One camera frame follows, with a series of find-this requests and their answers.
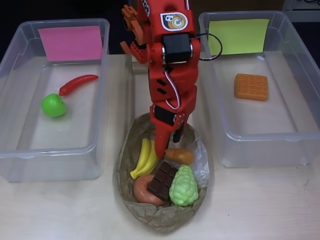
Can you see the yellow toy banana bunch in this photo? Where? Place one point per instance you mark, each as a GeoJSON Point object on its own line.
{"type": "Point", "coordinates": [146, 162]}

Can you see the clear plastic bin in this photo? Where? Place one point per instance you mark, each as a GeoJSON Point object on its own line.
{"type": "Point", "coordinates": [262, 125]}
{"type": "Point", "coordinates": [62, 130]}

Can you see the brown toy donut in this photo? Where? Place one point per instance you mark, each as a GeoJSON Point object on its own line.
{"type": "Point", "coordinates": [141, 190]}

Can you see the white background furniture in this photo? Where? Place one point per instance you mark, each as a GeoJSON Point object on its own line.
{"type": "Point", "coordinates": [300, 6]}

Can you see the red robot arm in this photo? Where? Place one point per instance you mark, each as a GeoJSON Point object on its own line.
{"type": "Point", "coordinates": [175, 80]}

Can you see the yellow-green paper label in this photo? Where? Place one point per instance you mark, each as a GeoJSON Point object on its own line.
{"type": "Point", "coordinates": [245, 37]}

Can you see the wooden base block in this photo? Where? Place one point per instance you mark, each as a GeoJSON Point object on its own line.
{"type": "Point", "coordinates": [140, 68]}

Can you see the crumpled brown paper bag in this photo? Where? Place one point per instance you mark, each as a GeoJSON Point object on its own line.
{"type": "Point", "coordinates": [160, 220]}

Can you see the clear plastic film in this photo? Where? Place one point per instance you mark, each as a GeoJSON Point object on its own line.
{"type": "Point", "coordinates": [202, 172]}

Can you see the orange toy waffle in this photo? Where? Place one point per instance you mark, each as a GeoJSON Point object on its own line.
{"type": "Point", "coordinates": [251, 87]}

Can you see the green toy apple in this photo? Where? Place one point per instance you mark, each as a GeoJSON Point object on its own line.
{"type": "Point", "coordinates": [53, 106]}

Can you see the pink paper label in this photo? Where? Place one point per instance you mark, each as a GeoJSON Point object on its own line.
{"type": "Point", "coordinates": [70, 42]}

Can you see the red toy chili pepper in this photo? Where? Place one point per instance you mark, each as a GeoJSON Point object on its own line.
{"type": "Point", "coordinates": [75, 83]}

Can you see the light green toy grapes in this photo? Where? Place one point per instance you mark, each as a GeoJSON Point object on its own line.
{"type": "Point", "coordinates": [183, 190]}

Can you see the orange toy croissant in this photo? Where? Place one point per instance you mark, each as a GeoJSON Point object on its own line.
{"type": "Point", "coordinates": [181, 156]}

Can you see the brown toy chocolate bar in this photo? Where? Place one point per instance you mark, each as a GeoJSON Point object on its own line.
{"type": "Point", "coordinates": [161, 182]}

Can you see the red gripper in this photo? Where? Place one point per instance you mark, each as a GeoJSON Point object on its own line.
{"type": "Point", "coordinates": [163, 113]}

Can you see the orange table clamp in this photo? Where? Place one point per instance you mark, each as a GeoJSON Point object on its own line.
{"type": "Point", "coordinates": [136, 25]}

